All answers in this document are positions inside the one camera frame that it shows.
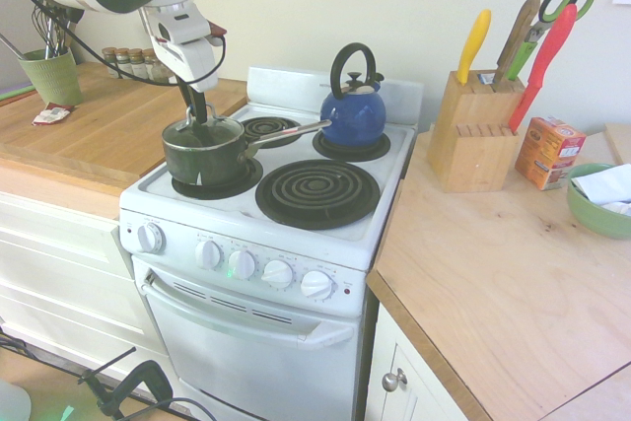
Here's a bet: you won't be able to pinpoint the silver cabinet knob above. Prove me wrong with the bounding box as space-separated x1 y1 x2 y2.
382 367 409 392

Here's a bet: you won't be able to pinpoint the red knife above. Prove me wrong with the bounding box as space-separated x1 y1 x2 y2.
507 3 578 134

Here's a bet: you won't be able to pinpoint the white stove knob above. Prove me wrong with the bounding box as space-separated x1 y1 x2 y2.
300 267 336 300
136 225 167 255
260 258 295 289
194 238 226 270
227 248 257 280

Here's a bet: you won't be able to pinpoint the red and white packet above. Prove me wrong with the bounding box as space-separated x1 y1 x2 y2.
32 103 75 126

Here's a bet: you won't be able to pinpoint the green ribbed utensil cup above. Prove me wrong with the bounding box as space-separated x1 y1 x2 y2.
18 48 85 105

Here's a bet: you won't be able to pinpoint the white crumpled paper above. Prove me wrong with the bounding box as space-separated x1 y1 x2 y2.
574 163 631 218

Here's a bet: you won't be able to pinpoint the large black coil burner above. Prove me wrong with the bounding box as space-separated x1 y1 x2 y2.
255 159 382 231

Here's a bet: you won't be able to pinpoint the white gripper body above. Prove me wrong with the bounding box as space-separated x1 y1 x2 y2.
144 2 221 95

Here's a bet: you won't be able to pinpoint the yellow handled knife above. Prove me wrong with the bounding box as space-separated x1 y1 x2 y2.
456 9 493 86

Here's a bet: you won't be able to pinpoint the dark green saucepan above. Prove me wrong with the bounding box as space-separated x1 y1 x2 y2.
162 114 334 187

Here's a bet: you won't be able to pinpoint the wooden handled knife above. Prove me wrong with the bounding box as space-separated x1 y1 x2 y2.
492 0 542 85

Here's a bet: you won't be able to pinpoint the green and grey scissors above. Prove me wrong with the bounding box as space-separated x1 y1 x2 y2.
503 0 596 82

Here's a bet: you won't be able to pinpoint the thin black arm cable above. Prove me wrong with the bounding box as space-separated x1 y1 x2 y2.
0 0 229 88

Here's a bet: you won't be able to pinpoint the black metal clamp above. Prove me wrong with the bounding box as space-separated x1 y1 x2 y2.
78 346 174 421

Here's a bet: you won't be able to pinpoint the silver metal utensil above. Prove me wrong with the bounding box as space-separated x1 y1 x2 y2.
0 32 25 60

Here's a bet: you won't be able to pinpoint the green ceramic bowl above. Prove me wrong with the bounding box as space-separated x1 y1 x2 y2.
565 163 631 241

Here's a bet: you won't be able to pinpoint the blue kettle black handle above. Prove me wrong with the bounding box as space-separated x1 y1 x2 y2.
318 42 387 149

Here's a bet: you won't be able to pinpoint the white oven door handle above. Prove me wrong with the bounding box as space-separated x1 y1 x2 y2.
142 275 355 351

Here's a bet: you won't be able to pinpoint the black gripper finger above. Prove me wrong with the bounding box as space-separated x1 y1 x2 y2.
188 90 209 126
176 81 196 117

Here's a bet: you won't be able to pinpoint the orange cardboard box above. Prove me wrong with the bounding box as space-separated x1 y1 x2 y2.
515 115 588 191

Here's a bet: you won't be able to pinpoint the large oak wooden board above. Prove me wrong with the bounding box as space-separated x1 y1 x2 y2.
0 63 247 190

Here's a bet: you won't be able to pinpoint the black wire whisk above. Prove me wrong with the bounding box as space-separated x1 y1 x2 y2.
32 2 70 58

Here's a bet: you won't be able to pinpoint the wooden handled utensil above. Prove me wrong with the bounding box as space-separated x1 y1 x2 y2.
62 10 83 55

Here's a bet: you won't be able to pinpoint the thin green mat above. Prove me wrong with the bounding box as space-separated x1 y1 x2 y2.
0 84 38 103

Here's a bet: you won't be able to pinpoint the glass pot lid metal handle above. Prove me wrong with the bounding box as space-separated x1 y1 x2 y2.
162 103 245 149

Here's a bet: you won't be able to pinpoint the cream cabinet with drawers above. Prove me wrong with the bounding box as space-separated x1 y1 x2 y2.
0 188 149 378

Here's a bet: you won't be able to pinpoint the grey floor cable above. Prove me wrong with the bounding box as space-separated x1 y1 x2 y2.
142 394 223 421

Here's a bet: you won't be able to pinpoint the white electric stove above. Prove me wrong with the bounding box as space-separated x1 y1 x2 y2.
119 64 425 421

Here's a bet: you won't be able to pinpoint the cream cabinet with door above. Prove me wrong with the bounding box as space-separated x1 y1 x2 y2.
364 302 474 421

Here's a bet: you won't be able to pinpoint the wooden knife block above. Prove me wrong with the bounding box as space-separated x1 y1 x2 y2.
426 69 526 194

